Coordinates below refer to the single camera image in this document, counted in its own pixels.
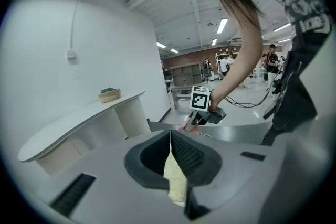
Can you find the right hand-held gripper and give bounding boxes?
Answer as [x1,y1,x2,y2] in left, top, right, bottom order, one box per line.
[184,86,227,132]

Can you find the studded belt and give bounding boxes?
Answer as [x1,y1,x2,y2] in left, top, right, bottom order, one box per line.
[298,14,334,34]

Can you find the black waist-mounted device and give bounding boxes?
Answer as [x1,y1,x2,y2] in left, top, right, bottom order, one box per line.
[262,100,279,121]

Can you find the white shelving rack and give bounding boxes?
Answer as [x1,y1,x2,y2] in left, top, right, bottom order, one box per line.
[214,51,240,80]

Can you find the cream upholstered stool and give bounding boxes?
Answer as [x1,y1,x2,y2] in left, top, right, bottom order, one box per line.
[163,142,188,208]

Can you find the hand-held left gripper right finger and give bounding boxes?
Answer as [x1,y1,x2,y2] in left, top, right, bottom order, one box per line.
[171,130,223,220]

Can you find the black cable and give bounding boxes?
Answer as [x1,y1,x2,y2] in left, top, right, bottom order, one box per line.
[224,86,276,109]

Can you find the person's right forearm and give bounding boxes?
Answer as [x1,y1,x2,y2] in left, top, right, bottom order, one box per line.
[211,18,264,100]

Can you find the person's black trousers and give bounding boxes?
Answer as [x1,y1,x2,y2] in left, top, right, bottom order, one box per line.
[260,26,336,146]

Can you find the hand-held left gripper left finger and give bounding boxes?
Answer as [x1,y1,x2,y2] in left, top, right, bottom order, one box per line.
[124,130,172,189]

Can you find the grey low table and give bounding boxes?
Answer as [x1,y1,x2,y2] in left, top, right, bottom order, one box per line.
[170,84,195,110]

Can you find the white wall cable conduit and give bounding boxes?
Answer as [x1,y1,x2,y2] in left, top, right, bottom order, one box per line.
[69,0,82,51]

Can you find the person's right hand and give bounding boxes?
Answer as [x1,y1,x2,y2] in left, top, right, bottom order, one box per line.
[208,93,224,113]

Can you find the white curved shelf table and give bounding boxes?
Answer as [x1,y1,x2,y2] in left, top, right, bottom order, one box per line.
[17,90,152,177]

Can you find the grey open shelf cabinet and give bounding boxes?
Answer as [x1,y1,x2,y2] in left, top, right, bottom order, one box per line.
[170,62,203,88]

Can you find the white work table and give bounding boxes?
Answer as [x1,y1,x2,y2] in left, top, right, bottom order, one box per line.
[251,67,269,85]

